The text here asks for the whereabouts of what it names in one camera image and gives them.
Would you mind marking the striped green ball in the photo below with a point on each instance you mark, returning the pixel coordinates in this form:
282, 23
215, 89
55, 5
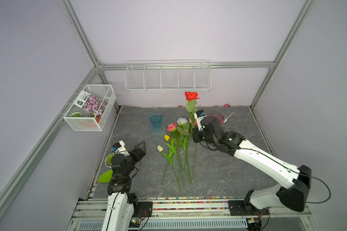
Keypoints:
76, 114

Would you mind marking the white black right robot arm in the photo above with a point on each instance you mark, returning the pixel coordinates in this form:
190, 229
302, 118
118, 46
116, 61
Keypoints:
293, 183

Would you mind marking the white blue rose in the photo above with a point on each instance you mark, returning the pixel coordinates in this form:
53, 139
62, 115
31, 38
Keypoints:
183, 144

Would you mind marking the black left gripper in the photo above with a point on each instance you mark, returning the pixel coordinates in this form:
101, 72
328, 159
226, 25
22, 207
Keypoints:
141, 152

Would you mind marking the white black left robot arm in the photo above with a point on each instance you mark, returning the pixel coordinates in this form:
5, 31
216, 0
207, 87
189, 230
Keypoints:
122, 204

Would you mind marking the red grey glass vase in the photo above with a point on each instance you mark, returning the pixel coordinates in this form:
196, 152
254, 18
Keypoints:
219, 117

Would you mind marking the red rose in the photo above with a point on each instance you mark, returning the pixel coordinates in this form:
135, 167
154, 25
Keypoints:
192, 98

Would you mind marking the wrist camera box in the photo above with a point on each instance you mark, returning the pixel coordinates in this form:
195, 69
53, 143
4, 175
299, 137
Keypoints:
119, 148
199, 116

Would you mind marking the white wire side basket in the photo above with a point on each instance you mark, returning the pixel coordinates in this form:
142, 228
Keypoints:
90, 122

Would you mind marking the flower seed packet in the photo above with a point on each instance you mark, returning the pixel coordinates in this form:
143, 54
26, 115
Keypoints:
90, 103

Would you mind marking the teal glass vase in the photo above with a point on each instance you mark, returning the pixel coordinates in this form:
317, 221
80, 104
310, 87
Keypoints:
156, 121

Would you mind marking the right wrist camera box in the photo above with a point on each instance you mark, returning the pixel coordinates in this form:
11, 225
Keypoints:
199, 116

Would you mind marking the yellow tulip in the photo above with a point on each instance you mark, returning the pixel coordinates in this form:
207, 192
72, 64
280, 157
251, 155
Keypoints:
170, 142

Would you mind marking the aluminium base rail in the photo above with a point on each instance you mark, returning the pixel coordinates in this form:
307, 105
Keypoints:
215, 213

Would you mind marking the white tulip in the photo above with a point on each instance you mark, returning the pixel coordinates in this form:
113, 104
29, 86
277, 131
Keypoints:
169, 160

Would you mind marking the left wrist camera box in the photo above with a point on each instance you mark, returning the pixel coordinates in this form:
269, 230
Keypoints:
119, 148

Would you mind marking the green garden trowel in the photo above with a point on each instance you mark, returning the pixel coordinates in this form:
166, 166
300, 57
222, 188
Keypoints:
105, 177

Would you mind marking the pink rose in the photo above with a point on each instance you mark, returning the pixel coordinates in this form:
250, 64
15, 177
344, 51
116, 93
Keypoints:
192, 149
178, 163

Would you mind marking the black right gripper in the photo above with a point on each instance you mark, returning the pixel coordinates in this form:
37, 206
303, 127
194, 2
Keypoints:
195, 137

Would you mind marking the long white wire basket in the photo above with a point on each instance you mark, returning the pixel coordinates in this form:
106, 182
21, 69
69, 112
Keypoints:
168, 76

